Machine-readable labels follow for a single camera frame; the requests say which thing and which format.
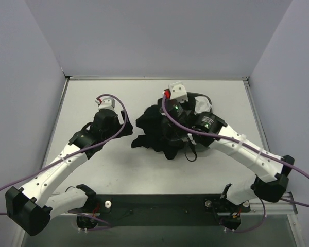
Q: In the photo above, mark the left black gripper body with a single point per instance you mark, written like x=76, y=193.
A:
x=122, y=123

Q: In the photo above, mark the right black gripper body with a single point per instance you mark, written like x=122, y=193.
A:
x=168, y=128

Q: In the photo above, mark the dark grey plastic basket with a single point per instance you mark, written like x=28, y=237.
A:
x=194, y=118

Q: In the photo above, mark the black t shirt pile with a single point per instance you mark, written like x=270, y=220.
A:
x=150, y=123

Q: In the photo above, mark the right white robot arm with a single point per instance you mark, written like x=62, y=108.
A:
x=270, y=178

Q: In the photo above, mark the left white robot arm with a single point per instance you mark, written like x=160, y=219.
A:
x=33, y=205

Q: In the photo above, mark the white t shirt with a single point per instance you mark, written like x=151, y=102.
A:
x=202, y=104

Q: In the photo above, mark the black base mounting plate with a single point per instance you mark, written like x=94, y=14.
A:
x=160, y=210

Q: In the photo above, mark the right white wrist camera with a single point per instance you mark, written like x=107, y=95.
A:
x=176, y=91

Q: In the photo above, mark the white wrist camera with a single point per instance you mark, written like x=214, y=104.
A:
x=106, y=103
x=176, y=91

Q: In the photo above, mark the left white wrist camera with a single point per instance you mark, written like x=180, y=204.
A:
x=106, y=103

